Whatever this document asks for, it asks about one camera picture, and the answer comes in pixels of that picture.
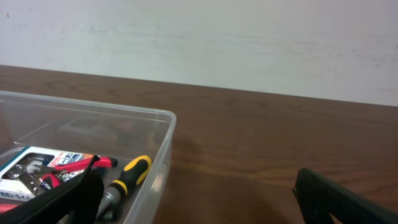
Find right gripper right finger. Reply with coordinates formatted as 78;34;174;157
293;168;397;224

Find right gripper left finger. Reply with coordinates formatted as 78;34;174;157
1;155;104;224

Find red-handled pliers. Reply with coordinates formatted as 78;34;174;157
34;157;118;188

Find blue white cardboard box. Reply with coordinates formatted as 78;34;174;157
1;146;92;202

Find yellow black stubby screwdriver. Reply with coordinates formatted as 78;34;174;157
96;155;152;223

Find clear plastic container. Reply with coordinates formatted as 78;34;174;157
1;91;176;223

